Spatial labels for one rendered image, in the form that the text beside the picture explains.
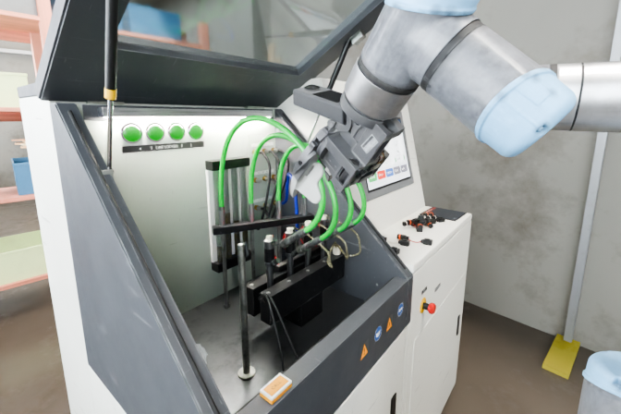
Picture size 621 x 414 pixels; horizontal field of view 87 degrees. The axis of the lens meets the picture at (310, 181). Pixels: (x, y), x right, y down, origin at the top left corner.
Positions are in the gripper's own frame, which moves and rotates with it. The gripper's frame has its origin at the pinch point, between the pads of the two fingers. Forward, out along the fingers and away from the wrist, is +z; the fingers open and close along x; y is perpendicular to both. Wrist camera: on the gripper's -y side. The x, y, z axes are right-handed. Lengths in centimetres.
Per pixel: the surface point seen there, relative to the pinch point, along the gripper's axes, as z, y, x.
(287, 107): 37, -47, 39
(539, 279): 113, 84, 185
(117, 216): 18.5, -17.2, -26.7
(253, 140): 42, -41, 22
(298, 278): 42.8, 7.1, 8.0
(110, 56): -2.6, -34.3, -19.2
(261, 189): 55, -29, 21
